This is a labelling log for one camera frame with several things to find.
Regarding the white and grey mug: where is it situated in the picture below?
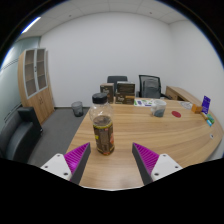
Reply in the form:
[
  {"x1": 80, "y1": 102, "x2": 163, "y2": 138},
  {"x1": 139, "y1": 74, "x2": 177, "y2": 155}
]
[{"x1": 150, "y1": 99, "x2": 167, "y2": 118}]

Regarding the black mesh armrest office chair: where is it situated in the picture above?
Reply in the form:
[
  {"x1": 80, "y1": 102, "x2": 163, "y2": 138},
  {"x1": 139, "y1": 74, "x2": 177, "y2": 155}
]
[{"x1": 137, "y1": 74, "x2": 169, "y2": 100}]

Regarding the tall brown carton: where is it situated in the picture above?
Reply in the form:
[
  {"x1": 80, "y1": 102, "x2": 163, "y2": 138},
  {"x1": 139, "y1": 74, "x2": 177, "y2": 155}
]
[{"x1": 99, "y1": 82, "x2": 115, "y2": 104}]

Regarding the black leather sofa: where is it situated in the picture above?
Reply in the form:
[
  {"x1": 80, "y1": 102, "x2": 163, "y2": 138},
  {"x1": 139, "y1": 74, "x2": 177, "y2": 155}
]
[{"x1": 0, "y1": 106, "x2": 44, "y2": 164}]

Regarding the wooden side desk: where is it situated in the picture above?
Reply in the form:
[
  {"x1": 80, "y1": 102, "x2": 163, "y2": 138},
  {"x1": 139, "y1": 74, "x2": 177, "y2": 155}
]
[{"x1": 165, "y1": 85, "x2": 201, "y2": 105}]

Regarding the orange box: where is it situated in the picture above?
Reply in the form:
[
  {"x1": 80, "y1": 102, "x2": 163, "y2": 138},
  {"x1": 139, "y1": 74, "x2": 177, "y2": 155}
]
[{"x1": 191, "y1": 104, "x2": 203, "y2": 114}]

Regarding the purple upright package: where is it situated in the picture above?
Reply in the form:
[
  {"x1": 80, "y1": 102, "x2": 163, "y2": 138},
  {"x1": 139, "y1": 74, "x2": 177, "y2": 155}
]
[{"x1": 201, "y1": 95, "x2": 212, "y2": 115}]

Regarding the clear bag with round print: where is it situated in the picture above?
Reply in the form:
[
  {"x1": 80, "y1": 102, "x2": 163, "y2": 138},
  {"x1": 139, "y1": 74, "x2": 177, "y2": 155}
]
[{"x1": 179, "y1": 100, "x2": 194, "y2": 110}]

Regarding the grey backpack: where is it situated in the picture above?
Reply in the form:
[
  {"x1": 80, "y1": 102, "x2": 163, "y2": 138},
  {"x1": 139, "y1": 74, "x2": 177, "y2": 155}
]
[{"x1": 142, "y1": 78, "x2": 162, "y2": 99}]

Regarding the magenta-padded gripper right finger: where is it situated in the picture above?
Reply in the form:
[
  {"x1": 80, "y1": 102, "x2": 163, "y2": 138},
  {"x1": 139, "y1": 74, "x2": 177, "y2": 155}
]
[{"x1": 132, "y1": 142, "x2": 184, "y2": 186}]

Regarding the clear bottle with black cap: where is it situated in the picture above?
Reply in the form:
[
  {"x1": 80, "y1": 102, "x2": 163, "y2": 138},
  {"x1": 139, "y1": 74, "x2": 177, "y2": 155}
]
[{"x1": 88, "y1": 92, "x2": 116, "y2": 156}]

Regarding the dark brown flat box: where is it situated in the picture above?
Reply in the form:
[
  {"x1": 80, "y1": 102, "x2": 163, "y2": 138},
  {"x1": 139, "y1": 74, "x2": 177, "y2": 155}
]
[{"x1": 116, "y1": 81, "x2": 136, "y2": 98}]

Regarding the grey mesh waste bin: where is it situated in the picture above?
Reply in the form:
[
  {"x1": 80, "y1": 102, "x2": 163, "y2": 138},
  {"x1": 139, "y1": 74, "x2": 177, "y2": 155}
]
[{"x1": 70, "y1": 100, "x2": 84, "y2": 118}]

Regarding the rectangular ceiling light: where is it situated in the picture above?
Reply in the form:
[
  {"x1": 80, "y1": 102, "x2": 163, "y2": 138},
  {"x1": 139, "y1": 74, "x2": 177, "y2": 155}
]
[{"x1": 21, "y1": 16, "x2": 42, "y2": 34}]

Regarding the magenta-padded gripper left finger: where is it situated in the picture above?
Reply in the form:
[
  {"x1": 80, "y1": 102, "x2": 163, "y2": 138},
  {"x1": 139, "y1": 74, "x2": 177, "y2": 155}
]
[{"x1": 40, "y1": 142, "x2": 92, "y2": 185}]

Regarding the white and green leaflet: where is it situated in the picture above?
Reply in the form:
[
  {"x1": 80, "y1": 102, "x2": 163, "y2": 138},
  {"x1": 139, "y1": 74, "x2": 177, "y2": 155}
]
[{"x1": 133, "y1": 98, "x2": 156, "y2": 108}]

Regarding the wooden cabinet with glass doors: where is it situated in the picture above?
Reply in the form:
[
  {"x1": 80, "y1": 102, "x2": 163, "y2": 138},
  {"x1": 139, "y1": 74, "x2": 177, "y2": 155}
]
[{"x1": 17, "y1": 47, "x2": 55, "y2": 125}]

